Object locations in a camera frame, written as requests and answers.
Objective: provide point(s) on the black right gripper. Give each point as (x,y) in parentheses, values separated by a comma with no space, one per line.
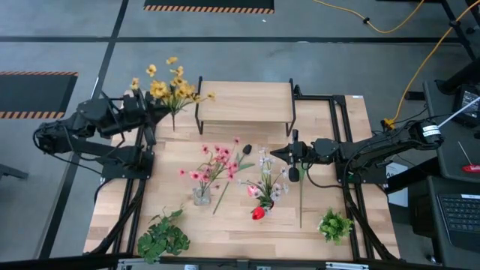
(315,152)

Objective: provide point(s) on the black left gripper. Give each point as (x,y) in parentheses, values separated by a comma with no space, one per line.
(133,110)

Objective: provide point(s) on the white blossom spray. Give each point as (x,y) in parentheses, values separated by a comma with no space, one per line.
(267,161)

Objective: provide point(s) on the yellow artificial flower bunch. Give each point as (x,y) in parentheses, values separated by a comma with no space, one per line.
(159,89)

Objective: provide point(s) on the pink artificial tulip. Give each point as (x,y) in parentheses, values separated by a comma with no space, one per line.
(253,191)

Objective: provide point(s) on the pink blossom spray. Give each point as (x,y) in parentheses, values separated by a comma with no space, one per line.
(225,153)

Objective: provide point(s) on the red artificial tulip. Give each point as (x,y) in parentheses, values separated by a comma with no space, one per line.
(258,213)

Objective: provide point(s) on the clear cut-glass vase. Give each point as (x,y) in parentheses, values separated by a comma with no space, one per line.
(201,198)

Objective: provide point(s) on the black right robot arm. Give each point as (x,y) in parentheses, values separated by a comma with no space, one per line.
(378,144)

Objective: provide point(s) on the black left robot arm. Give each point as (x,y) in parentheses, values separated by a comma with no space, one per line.
(56,137)

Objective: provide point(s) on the wooden shelf with black legs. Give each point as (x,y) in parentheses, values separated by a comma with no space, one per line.
(243,101)

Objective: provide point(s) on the small green plant white pot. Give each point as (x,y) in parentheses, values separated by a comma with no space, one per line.
(335,227)

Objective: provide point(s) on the black hazard-striped floor mat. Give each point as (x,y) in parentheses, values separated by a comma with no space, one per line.
(208,3)
(33,93)

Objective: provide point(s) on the white paper sheet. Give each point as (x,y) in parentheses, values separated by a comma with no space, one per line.
(399,195)

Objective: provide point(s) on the dark green monstera plant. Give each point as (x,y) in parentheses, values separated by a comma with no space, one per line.
(161,240)

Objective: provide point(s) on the black desk with laptop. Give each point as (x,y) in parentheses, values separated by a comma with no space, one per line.
(420,225)

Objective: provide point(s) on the grey metal stand foot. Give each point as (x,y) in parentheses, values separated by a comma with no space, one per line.
(11,171)

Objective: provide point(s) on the black desk with tablet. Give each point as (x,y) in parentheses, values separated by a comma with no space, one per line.
(450,157)

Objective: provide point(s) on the black laptop keyboard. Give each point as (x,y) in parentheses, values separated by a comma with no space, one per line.
(461,217)

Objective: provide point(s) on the black equipment stand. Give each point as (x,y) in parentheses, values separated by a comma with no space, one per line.
(461,80)

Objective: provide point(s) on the black aluminium table frame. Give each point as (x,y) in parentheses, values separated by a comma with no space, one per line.
(318,97)

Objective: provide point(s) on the black overhead rig frame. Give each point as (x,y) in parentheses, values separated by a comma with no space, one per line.
(56,262)

